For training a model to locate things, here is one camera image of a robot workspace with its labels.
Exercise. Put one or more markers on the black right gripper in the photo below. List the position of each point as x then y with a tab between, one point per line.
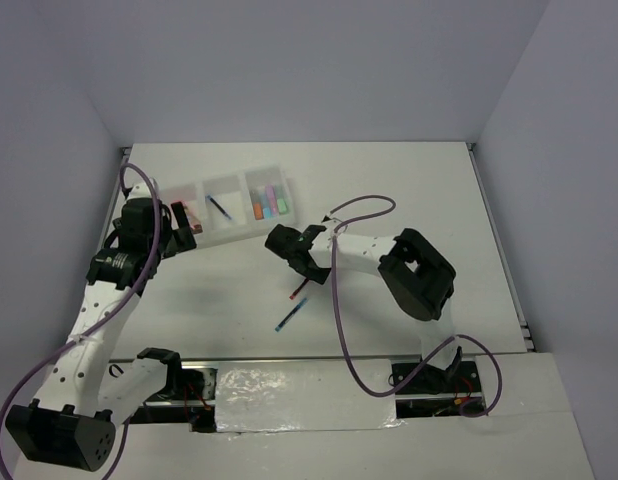
319	274

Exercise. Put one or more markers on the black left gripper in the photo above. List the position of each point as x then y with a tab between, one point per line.
182	237

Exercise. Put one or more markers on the pink-lidded small bottle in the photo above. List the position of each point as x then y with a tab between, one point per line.
193	216

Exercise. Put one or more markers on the red pen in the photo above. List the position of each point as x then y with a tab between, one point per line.
295	293

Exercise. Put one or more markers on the orange highlighter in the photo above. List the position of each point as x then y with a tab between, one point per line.
257	205

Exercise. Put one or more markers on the green highlighter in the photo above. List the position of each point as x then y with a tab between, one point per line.
281	200

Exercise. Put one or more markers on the dark blue pen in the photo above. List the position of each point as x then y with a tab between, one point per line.
218	207

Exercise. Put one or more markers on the blue highlighter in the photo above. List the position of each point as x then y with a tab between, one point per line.
265	205

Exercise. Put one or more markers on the light blue pen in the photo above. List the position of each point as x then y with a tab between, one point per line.
291	314

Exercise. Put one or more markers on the pink highlighter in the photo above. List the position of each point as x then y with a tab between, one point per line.
270	190

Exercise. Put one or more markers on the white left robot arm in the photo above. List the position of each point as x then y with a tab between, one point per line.
72	419

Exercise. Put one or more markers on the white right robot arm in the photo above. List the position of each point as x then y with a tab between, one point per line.
419	278

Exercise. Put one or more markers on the white three-compartment tray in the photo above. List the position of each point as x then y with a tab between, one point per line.
233	192

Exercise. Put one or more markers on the silver foil cover panel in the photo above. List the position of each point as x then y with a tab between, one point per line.
296	396

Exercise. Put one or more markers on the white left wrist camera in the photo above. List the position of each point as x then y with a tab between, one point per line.
139	191

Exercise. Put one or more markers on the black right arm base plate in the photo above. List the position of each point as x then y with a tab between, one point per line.
461	381

